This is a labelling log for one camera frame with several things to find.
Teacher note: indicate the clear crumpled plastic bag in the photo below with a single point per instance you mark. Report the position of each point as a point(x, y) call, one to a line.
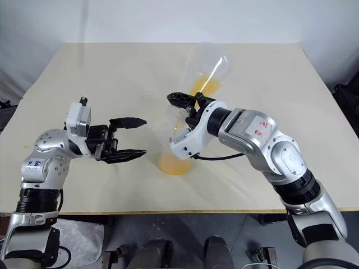
point(81, 238)

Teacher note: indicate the clear flask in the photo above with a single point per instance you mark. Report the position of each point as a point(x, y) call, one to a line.
point(175, 165)

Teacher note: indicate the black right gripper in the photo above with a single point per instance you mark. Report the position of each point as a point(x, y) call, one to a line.
point(195, 117)

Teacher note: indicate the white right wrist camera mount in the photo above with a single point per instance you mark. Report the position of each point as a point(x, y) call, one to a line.
point(196, 138)

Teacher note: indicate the flask with orange liquid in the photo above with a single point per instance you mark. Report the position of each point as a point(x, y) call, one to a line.
point(203, 64)

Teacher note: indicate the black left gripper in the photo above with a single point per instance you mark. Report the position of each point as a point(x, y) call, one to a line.
point(98, 138)

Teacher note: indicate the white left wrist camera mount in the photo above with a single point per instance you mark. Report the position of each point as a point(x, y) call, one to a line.
point(74, 116)

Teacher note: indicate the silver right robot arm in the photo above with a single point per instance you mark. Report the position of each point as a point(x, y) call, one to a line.
point(252, 134)

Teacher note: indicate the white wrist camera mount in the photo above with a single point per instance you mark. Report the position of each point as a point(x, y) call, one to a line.
point(74, 116)
point(196, 138)

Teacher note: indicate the metal floor bracket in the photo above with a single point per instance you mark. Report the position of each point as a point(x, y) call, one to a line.
point(265, 256)
point(113, 256)

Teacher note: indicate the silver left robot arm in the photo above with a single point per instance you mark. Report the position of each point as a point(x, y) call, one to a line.
point(50, 144)

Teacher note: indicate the dark rounded shape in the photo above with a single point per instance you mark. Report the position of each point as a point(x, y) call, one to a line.
point(155, 253)
point(218, 252)

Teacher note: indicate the black stand frame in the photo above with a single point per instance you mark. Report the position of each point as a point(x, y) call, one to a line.
point(8, 112)

